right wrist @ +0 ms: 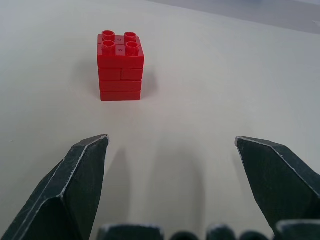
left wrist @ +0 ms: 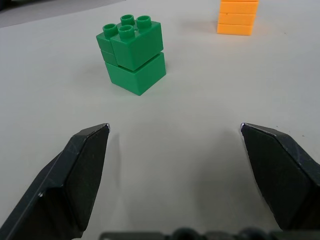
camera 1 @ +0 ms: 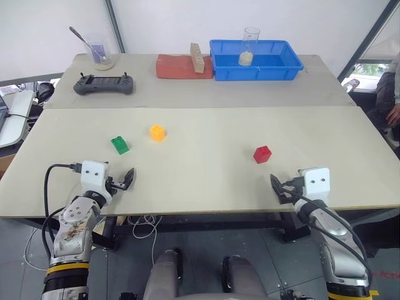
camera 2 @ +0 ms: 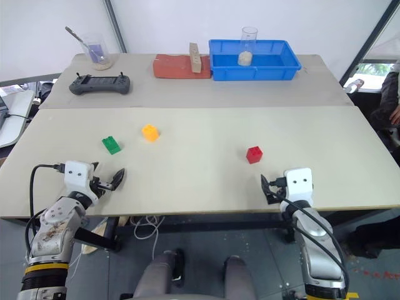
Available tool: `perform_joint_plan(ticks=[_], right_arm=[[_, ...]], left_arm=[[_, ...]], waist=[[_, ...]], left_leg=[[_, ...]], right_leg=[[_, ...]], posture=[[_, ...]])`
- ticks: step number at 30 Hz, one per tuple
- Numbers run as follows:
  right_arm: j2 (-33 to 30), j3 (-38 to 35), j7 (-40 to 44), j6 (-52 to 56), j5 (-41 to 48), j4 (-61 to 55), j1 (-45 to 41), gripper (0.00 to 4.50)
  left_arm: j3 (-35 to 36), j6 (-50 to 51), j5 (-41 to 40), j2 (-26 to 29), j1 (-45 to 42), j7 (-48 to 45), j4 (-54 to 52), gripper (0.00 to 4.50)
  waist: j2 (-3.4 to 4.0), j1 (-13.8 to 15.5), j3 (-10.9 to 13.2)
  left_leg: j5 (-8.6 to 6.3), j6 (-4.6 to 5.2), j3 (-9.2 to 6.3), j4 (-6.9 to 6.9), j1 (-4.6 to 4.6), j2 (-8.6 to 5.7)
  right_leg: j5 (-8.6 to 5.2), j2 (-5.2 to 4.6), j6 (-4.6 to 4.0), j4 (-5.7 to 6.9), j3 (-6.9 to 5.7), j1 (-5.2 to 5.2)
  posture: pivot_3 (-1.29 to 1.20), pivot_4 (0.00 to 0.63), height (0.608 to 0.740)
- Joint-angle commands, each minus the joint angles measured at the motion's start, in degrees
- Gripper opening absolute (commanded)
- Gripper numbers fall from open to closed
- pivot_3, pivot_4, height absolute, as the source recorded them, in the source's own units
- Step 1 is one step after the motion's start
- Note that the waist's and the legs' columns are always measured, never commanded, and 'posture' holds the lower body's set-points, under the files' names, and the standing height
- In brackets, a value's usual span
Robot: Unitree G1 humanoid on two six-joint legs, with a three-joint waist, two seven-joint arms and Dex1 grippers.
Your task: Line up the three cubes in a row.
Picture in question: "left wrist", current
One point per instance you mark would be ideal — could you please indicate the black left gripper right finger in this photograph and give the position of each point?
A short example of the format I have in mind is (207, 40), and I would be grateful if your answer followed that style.
(282, 175)

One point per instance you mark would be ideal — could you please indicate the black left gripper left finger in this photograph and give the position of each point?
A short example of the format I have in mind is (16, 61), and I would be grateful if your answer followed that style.
(72, 180)

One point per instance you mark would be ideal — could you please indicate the green toy brick stack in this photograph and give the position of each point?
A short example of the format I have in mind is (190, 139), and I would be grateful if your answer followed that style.
(136, 58)

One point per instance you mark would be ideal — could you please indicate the orange toy brick stack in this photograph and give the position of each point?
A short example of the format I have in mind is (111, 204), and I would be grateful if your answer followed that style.
(237, 17)

